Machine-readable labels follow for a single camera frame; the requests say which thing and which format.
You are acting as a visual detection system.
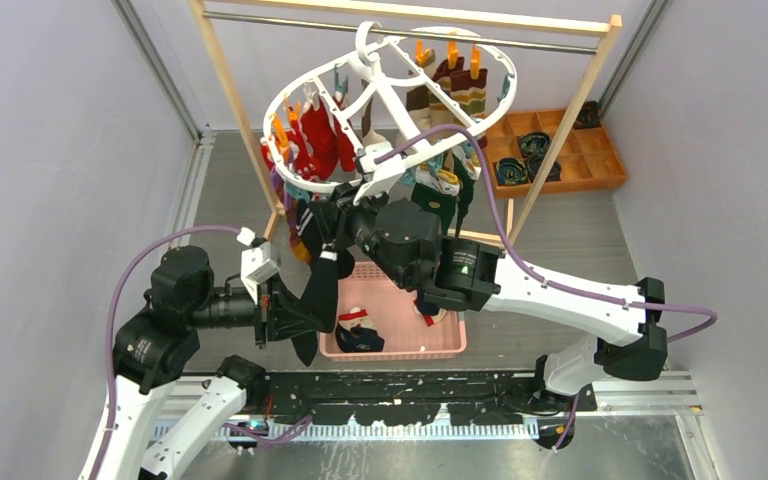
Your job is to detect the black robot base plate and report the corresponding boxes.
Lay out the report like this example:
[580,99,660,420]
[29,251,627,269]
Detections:
[230,370,573,427]

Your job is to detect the orange wooden divided tray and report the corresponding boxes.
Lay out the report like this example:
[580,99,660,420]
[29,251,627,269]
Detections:
[475,109,629,201]

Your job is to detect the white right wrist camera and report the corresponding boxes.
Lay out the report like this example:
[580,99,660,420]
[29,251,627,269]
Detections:
[352,141,420,206]

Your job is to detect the striped beige maroon sock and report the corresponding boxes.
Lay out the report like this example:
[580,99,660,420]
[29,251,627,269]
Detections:
[405,52,488,131]

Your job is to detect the navy santa sock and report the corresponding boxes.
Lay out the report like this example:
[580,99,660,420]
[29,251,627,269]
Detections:
[414,299,448,327]
[335,307,385,353]

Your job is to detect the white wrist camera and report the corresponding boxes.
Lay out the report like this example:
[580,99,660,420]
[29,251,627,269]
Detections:
[236,227,280,305]
[352,141,420,206]

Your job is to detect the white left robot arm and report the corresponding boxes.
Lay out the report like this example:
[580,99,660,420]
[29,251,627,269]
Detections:
[80,242,340,479]

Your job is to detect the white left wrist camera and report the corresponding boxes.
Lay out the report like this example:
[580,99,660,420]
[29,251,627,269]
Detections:
[236,227,280,305]

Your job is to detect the green sock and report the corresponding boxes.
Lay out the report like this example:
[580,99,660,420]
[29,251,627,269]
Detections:
[410,157,481,236]

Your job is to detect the white oval clip hanger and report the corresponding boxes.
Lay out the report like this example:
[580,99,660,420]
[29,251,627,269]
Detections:
[263,21,518,194]

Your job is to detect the pink perforated plastic basket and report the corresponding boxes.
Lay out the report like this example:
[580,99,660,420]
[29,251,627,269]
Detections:
[319,262,467,362]

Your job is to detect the wooden clothes rack frame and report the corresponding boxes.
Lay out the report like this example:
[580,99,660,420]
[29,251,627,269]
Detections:
[188,0,622,248]

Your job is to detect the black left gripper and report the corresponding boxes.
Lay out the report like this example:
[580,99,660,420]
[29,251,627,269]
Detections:
[190,268,326,345]

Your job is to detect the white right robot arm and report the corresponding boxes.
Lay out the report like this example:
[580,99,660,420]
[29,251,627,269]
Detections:
[310,184,668,411]

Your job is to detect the rolled dark sock in tray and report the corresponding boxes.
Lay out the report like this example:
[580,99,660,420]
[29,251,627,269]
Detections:
[516,131,551,159]

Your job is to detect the metal hanging rod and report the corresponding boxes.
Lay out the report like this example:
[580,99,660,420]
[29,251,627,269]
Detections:
[202,11,596,56]

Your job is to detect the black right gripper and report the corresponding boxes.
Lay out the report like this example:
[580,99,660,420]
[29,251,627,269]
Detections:
[309,177,413,289]

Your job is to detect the red sock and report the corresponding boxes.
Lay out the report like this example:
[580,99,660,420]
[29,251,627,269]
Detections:
[261,101,355,181]

